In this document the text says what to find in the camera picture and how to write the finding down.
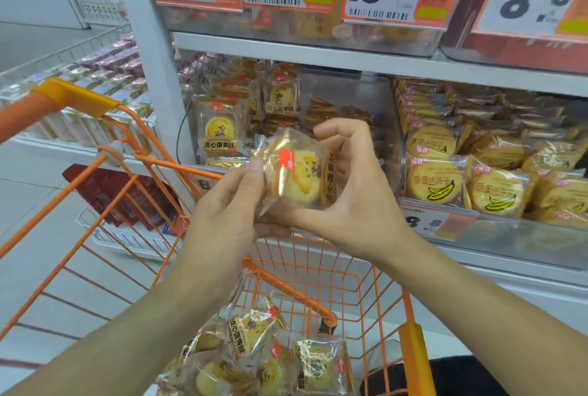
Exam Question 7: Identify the group of banana biscuit packets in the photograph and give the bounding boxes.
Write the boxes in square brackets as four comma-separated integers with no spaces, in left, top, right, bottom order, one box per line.
[394,78,588,229]

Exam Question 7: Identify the orange shopping cart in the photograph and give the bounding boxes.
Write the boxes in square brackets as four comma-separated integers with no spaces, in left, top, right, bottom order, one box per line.
[0,77,437,396]

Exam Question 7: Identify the red carton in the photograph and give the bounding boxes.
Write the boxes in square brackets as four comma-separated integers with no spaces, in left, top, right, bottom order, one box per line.
[459,0,588,74]

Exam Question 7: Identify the pile of golden cake packets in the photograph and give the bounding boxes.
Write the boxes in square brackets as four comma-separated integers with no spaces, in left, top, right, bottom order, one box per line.
[293,9,345,40]

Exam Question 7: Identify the white wire rack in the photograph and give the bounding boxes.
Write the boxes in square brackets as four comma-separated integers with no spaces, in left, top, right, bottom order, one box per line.
[0,23,162,158]

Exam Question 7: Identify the person's left hand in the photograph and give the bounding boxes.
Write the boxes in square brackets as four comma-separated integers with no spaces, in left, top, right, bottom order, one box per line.
[181,156,293,300]

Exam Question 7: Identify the person's right leg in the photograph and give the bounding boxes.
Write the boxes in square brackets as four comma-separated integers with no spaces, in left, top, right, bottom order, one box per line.
[360,356,508,396]

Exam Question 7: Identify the pile of pastry packets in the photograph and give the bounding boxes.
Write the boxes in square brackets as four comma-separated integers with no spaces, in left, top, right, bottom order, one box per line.
[156,297,357,396]

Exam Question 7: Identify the rows of egg yolk packets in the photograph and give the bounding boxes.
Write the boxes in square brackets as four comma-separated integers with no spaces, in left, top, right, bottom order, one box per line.
[192,58,386,171]

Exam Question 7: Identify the white metal store shelf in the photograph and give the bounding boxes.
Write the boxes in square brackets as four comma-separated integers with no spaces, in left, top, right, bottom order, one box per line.
[112,0,588,337]

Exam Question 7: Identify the person's left forearm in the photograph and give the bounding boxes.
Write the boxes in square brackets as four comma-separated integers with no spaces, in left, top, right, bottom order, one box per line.
[4,267,239,396]

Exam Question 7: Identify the person's white right shoe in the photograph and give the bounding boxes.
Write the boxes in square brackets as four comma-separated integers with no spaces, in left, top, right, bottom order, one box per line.
[367,340,403,370]

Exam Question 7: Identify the red box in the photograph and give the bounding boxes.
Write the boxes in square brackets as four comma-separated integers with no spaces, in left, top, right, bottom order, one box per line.
[62,164,189,234]

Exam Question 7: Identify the group of silver boxed cakes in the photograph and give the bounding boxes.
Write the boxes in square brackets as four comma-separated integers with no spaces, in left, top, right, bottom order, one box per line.
[0,34,157,153]

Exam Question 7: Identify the person's right forearm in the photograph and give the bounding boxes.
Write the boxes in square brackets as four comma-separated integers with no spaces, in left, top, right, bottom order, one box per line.
[381,234,588,396]

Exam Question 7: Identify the egg yolk pastry packets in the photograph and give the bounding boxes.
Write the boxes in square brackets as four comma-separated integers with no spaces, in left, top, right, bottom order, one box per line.
[250,128,339,217]

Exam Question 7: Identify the person's right hand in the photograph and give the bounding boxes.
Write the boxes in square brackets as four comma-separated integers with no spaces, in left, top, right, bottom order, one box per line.
[271,118,414,263]

